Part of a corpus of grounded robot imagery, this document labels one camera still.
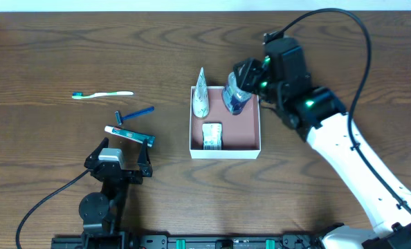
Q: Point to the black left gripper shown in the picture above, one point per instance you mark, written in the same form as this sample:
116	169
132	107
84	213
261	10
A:
126	175

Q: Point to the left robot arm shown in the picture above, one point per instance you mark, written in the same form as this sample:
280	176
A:
102	211

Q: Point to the blue disposable razor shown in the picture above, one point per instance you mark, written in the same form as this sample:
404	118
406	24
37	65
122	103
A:
120	118

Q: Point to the white pink-lined cardboard box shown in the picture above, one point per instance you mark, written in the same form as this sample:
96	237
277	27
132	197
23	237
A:
241	134

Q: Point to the white cosmetic tube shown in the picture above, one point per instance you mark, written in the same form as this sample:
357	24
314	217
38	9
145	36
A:
200	100

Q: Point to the green white soap box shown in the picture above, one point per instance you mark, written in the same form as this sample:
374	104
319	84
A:
212	136

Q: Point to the white green toothbrush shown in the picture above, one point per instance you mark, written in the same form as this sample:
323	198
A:
80	95

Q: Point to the clear pump bottle blue liquid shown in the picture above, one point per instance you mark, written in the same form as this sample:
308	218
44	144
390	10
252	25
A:
234	98

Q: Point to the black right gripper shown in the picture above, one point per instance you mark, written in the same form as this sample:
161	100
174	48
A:
248	74

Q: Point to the teal white toothpaste tube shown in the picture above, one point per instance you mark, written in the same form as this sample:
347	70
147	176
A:
131	135

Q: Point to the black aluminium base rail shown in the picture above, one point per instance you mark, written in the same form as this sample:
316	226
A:
161	241

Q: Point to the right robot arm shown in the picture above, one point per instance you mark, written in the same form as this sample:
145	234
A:
322	121

